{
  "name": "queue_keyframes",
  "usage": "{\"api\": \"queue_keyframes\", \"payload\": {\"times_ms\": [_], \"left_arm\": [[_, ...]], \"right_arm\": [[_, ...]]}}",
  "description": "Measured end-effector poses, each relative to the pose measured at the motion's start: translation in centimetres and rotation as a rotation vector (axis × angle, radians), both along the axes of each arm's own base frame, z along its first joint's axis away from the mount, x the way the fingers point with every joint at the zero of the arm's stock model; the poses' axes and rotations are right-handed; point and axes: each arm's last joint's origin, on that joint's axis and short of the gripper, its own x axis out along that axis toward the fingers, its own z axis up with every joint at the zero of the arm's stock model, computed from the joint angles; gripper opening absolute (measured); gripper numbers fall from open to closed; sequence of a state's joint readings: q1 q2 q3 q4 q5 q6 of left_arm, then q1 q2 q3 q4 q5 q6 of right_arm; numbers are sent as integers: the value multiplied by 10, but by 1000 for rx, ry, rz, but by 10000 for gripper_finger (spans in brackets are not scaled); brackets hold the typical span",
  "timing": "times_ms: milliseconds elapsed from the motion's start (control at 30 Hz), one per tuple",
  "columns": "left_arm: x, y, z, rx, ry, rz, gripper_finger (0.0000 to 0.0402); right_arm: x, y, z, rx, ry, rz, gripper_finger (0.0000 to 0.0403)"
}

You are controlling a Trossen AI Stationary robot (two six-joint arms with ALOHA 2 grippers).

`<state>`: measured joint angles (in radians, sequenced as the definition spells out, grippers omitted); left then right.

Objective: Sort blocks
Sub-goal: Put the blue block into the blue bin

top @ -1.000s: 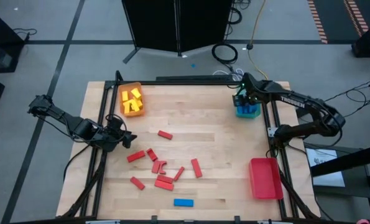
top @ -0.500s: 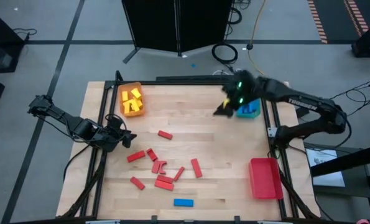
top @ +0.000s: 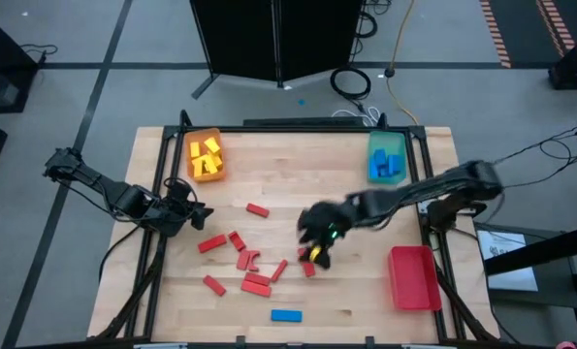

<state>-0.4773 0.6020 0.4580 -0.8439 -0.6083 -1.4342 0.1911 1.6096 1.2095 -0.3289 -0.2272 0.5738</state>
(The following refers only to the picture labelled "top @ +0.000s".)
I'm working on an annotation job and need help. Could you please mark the thin black floor cable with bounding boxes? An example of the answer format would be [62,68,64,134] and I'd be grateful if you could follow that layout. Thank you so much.
[19,43,59,67]

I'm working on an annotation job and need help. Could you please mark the coiled black cable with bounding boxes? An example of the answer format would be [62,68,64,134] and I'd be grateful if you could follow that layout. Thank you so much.
[329,66,372,102]

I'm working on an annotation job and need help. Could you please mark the black striped floor mat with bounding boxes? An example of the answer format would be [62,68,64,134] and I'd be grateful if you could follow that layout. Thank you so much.
[479,0,577,69]

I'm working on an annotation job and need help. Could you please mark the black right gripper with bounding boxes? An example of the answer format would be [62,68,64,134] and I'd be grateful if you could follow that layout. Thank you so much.
[296,199,362,270]

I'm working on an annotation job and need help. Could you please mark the black side table frame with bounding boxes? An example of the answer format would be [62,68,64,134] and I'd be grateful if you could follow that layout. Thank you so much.
[481,220,577,349]

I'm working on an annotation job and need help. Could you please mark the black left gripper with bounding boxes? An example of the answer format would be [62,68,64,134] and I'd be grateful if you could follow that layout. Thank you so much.
[142,176,215,238]

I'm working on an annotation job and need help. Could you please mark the black flat bar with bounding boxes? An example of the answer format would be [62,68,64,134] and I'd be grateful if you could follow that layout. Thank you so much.
[242,115,367,128]

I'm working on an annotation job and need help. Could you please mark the black folding partition screen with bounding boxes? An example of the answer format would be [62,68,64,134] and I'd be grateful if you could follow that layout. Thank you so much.
[189,0,367,101]

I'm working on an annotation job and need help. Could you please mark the orange plastic bin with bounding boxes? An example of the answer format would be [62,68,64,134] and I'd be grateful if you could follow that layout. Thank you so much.
[184,127,227,184]

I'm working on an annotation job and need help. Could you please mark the yellow extension cable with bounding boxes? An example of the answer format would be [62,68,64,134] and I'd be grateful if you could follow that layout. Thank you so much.
[384,0,421,126]

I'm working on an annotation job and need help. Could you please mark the looped black cable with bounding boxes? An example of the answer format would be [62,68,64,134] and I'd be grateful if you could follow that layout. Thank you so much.
[355,0,391,40]

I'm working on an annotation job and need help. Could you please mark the black cabinet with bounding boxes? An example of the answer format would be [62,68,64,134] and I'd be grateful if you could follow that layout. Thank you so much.
[0,9,40,115]

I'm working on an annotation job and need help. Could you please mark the thin black cables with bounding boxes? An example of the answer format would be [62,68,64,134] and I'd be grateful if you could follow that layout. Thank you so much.
[494,124,577,193]

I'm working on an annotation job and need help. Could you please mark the white cable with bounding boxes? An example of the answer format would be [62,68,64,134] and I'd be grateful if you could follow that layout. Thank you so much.
[331,106,382,128]

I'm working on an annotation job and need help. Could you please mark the white paper sheet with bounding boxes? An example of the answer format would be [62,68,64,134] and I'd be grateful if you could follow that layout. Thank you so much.
[476,230,539,292]

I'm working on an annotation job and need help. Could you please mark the black equipment case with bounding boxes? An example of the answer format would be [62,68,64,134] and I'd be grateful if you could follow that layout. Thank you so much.
[547,31,577,91]

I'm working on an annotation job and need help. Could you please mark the red plastic bin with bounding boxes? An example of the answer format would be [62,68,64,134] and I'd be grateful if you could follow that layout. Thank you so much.
[387,244,443,312]

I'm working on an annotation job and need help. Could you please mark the teal plastic bin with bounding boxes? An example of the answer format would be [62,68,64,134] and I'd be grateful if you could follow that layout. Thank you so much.
[367,129,408,185]

